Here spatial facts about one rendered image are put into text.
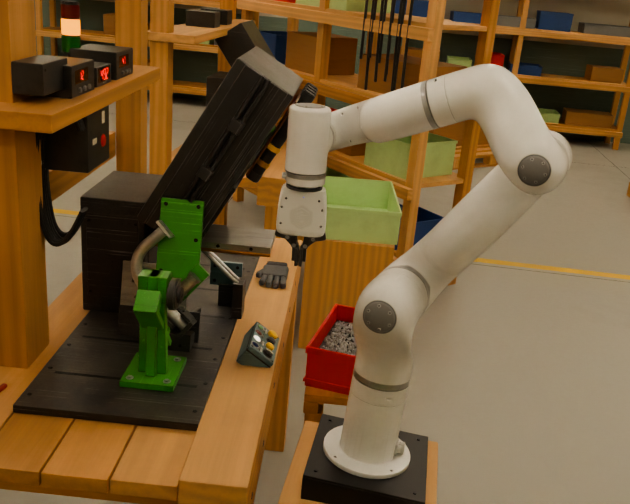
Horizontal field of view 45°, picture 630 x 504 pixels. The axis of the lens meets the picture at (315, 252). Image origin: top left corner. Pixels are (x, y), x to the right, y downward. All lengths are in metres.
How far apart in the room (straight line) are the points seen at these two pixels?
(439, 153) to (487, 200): 3.41
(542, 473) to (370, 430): 1.86
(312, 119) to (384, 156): 3.33
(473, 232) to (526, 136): 0.21
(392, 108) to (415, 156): 3.12
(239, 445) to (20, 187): 0.77
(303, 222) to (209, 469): 0.54
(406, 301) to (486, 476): 1.93
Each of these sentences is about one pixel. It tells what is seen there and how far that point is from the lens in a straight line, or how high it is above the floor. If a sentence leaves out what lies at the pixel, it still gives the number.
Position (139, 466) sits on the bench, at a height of 0.88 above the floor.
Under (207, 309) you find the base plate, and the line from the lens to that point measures 2.27.
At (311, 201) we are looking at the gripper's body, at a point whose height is 1.43.
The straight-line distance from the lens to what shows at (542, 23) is 10.51.
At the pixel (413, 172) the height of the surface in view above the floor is 0.80.
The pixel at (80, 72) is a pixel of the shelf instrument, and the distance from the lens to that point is 1.92.
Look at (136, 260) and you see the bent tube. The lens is 2.03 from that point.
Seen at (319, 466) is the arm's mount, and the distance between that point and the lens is 1.62.
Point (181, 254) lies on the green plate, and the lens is 2.04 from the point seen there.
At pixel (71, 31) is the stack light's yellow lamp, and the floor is 1.66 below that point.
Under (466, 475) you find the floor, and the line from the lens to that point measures 3.26.
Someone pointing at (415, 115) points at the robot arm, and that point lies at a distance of 1.40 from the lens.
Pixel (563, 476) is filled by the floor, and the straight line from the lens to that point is 3.41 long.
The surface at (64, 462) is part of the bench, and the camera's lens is 1.69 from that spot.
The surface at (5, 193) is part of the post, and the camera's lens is 1.86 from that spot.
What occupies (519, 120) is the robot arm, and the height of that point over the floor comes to 1.65.
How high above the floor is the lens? 1.86
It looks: 20 degrees down
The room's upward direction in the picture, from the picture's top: 5 degrees clockwise
